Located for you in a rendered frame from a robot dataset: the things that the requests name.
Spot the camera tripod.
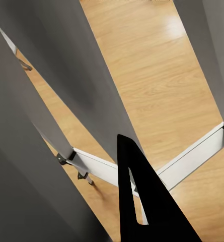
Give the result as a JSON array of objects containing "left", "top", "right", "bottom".
[{"left": 0, "top": 0, "right": 224, "bottom": 242}]

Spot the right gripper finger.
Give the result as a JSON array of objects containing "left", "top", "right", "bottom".
[{"left": 117, "top": 134, "right": 202, "bottom": 242}]

